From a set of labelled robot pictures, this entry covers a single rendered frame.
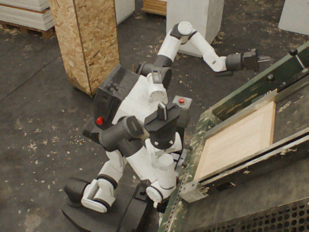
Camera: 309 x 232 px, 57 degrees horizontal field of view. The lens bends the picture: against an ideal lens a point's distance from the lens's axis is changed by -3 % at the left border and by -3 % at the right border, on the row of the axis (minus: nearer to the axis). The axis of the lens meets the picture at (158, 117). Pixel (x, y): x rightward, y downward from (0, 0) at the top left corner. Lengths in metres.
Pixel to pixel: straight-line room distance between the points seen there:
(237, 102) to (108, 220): 1.25
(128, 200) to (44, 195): 0.78
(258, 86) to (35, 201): 2.00
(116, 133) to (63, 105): 2.36
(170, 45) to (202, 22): 2.39
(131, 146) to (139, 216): 1.14
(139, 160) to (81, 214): 1.24
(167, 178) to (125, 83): 0.47
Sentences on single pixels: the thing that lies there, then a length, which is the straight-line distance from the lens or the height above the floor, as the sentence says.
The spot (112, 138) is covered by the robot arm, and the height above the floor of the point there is 1.32.
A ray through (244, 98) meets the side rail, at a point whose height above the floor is 1.07.
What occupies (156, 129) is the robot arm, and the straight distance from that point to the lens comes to 0.85.
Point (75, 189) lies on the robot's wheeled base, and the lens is 2.27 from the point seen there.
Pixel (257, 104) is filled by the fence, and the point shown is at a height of 1.23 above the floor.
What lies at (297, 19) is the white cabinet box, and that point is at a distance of 5.26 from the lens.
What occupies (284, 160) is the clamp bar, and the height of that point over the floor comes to 1.36.
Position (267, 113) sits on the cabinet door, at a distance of 1.46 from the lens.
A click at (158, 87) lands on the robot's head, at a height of 1.44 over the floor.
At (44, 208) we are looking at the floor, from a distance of 2.67.
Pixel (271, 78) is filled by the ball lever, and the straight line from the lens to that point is 1.38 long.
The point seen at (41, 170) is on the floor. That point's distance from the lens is 2.91.
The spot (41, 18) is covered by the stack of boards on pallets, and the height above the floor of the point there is 0.35.
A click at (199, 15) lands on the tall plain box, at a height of 0.62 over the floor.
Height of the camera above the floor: 2.18
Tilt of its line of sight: 43 degrees down
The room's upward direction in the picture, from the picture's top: straight up
